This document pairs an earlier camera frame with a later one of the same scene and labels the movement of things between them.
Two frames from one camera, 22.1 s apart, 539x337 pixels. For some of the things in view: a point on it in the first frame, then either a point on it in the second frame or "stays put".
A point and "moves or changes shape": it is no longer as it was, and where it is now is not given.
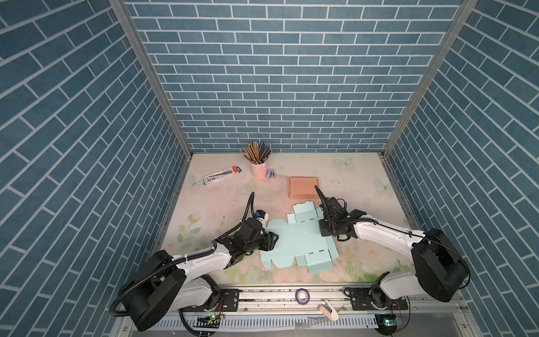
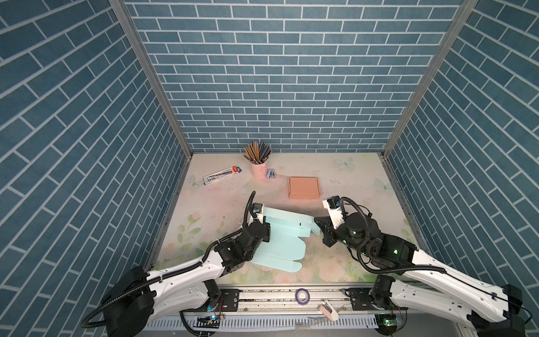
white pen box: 221,174 stays put
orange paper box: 303,187 stays put
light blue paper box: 300,238 moves or changes shape
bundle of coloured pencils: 257,153 stays put
